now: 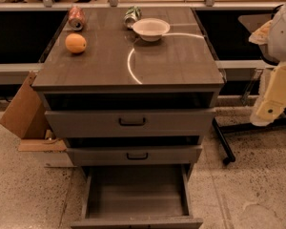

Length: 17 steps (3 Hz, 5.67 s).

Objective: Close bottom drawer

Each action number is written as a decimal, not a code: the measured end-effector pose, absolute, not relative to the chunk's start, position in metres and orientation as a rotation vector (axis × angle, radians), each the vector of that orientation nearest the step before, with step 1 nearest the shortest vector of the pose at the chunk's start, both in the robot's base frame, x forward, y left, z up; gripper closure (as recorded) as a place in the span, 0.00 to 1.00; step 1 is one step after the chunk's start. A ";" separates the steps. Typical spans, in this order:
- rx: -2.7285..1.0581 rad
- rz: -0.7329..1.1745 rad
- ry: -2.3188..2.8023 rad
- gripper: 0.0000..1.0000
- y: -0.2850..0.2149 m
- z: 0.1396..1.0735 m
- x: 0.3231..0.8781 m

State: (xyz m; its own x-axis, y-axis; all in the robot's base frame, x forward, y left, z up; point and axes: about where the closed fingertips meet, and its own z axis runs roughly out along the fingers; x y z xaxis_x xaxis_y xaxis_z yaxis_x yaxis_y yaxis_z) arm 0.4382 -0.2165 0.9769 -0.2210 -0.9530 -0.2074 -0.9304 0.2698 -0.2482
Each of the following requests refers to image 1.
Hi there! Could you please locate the grey bottom drawer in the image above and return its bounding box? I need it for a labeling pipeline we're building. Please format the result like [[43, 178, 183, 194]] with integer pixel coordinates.
[[71, 165, 203, 229]]

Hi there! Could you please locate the grey drawer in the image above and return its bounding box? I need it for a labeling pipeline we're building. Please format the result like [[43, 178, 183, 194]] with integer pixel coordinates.
[[67, 145, 202, 166], [45, 109, 215, 138], [71, 165, 203, 229]]

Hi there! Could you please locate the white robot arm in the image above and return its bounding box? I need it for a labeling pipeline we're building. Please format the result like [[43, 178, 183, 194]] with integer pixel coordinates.
[[249, 3, 286, 126]]

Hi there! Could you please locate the grey top drawer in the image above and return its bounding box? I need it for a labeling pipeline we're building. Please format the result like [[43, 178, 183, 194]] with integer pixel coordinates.
[[45, 109, 215, 138]]

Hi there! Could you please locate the grey middle drawer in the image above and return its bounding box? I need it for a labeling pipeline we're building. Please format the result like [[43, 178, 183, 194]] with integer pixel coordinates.
[[67, 145, 202, 166]]

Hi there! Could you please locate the grey drawer cabinet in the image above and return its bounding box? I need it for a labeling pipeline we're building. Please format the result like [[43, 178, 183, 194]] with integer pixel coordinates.
[[31, 6, 226, 183]]

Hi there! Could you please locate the black side table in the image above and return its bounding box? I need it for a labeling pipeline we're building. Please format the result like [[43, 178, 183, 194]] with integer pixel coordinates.
[[212, 4, 286, 166]]

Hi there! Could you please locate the white bowl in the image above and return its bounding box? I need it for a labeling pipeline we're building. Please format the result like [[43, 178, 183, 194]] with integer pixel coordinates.
[[133, 18, 170, 42]]

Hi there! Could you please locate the green soda can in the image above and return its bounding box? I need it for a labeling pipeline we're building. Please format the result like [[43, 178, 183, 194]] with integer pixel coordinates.
[[124, 6, 142, 30]]

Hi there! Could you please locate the orange fruit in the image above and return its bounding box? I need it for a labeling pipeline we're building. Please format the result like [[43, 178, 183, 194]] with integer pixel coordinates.
[[65, 33, 87, 53]]

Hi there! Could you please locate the red soda can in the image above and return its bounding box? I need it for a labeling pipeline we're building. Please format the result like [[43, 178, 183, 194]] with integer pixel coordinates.
[[68, 6, 86, 31]]

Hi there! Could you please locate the cardboard box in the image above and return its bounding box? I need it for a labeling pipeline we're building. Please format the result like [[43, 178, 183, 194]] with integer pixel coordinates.
[[0, 71, 74, 169]]

